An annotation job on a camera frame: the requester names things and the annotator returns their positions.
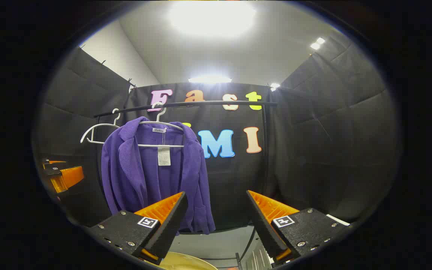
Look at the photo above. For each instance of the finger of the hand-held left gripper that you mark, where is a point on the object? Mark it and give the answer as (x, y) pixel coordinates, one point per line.
(69, 178)
(54, 163)

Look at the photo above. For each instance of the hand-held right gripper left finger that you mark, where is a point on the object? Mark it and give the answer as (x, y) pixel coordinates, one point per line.
(169, 228)

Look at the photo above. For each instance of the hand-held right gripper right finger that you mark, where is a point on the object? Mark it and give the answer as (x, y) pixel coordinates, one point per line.
(264, 228)

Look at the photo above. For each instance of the beige round laundry hamper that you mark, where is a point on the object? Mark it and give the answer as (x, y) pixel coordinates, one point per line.
(186, 262)

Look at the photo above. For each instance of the purple ribbed jacket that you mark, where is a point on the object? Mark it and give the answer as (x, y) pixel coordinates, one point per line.
(144, 176)

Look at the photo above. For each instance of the white hanger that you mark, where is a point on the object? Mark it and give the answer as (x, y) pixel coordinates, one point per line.
(105, 124)
(148, 145)

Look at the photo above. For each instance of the black clothes rack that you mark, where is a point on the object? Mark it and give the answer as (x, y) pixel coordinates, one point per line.
(208, 103)

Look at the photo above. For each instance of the grey ribbed panel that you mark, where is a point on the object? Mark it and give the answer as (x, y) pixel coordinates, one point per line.
(259, 258)

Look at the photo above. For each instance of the white board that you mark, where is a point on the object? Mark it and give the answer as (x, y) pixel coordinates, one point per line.
(338, 219)

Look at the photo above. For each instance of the black backdrop cloth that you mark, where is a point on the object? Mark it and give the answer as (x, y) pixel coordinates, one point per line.
(313, 150)

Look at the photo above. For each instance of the long ceiling light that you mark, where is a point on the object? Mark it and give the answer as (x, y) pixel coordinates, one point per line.
(210, 79)

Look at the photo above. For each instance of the double ceiling light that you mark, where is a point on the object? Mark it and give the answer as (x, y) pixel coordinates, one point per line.
(317, 44)

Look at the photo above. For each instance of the large ceiling light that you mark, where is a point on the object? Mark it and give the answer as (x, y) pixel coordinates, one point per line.
(212, 18)

